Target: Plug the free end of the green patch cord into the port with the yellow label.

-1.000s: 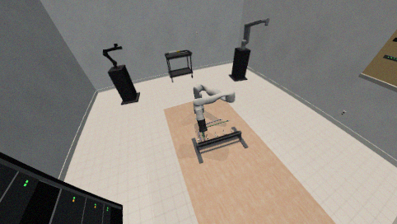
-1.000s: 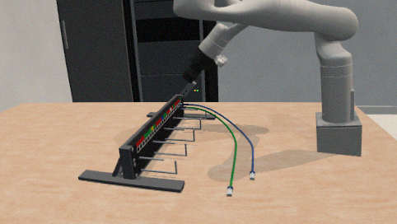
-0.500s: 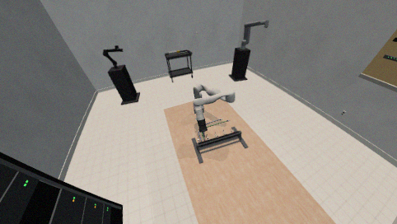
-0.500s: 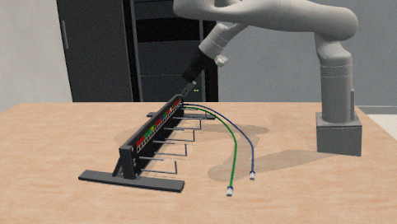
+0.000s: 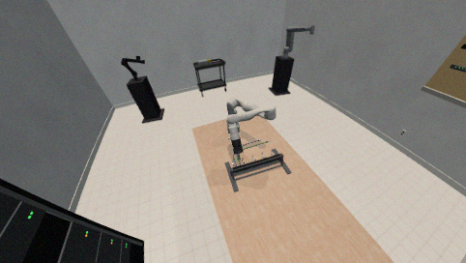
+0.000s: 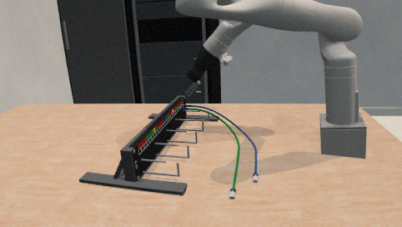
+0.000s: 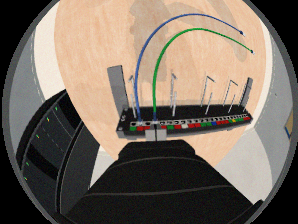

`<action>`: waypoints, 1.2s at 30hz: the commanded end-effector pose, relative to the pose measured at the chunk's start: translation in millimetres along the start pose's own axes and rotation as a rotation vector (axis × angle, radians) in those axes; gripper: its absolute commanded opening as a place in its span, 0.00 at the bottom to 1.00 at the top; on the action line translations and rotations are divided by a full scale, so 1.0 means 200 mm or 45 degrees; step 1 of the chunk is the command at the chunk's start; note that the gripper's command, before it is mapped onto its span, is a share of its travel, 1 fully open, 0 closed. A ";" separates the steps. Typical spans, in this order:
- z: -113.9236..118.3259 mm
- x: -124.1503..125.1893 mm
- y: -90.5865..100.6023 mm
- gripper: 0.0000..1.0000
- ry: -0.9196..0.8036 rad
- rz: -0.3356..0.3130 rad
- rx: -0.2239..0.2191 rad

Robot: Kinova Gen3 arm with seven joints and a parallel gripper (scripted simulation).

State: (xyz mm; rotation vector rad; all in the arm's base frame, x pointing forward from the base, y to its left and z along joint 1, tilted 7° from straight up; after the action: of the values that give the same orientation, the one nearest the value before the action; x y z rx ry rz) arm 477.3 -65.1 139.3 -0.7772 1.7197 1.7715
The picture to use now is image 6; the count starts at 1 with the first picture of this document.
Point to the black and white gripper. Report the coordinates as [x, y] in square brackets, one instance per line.
[210, 53]

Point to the white cable plug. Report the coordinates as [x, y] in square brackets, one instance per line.
[255, 176]
[232, 193]

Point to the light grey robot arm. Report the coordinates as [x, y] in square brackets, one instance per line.
[335, 25]

